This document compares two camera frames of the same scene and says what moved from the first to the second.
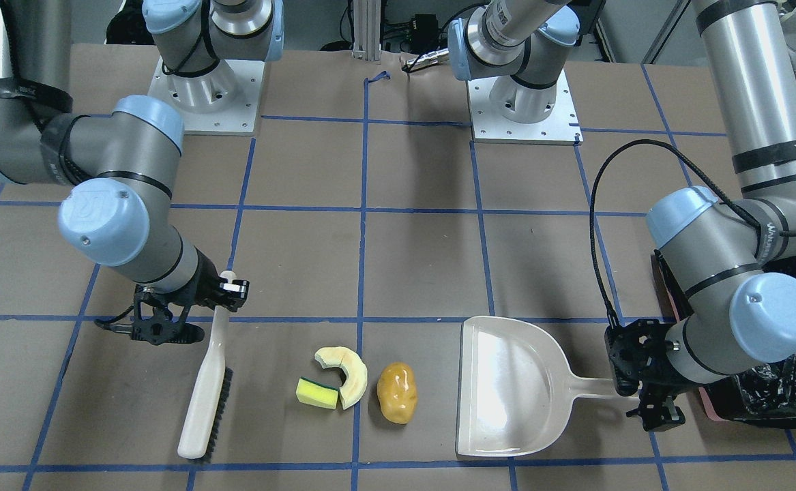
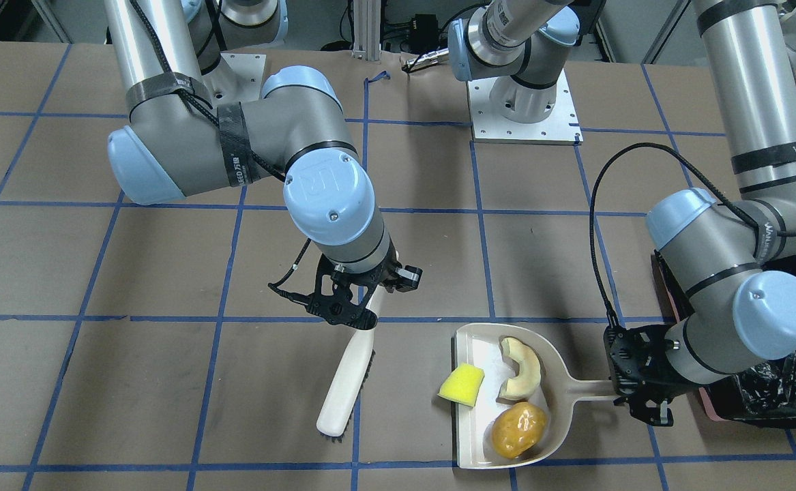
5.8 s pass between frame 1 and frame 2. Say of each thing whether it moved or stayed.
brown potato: moved
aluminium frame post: stayed
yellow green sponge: moved
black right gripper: moved
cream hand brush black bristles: moved
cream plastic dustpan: moved
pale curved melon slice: moved
